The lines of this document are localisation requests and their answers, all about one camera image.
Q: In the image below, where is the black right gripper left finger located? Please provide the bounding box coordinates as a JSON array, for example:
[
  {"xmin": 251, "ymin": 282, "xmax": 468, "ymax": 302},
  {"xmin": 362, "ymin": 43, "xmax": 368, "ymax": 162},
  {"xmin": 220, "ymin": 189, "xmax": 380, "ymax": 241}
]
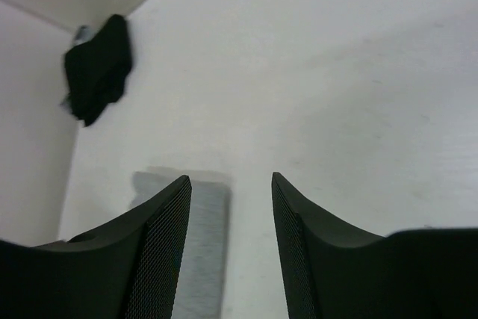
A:
[{"xmin": 1, "ymin": 176, "xmax": 191, "ymax": 318}]

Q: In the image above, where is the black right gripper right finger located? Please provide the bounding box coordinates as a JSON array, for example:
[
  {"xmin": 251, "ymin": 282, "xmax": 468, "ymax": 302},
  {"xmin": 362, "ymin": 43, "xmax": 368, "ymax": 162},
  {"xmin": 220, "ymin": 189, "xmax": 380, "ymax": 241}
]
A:
[{"xmin": 271, "ymin": 173, "xmax": 477, "ymax": 318}]

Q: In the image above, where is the grey tank top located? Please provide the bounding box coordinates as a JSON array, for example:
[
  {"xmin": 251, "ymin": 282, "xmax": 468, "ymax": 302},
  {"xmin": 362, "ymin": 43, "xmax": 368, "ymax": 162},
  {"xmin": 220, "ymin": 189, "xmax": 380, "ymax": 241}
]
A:
[{"xmin": 130, "ymin": 167, "xmax": 232, "ymax": 318}]

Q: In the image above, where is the folded black tank top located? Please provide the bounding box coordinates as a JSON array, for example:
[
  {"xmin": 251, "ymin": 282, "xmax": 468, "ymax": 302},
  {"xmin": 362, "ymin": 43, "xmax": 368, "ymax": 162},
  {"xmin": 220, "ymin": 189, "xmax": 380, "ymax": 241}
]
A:
[{"xmin": 63, "ymin": 14, "xmax": 133, "ymax": 127}]

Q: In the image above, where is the blue patterned folded cloth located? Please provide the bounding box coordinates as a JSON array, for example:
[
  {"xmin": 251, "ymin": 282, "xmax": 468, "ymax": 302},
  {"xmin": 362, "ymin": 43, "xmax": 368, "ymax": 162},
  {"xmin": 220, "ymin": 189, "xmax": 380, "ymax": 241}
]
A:
[{"xmin": 72, "ymin": 25, "xmax": 93, "ymax": 46}]

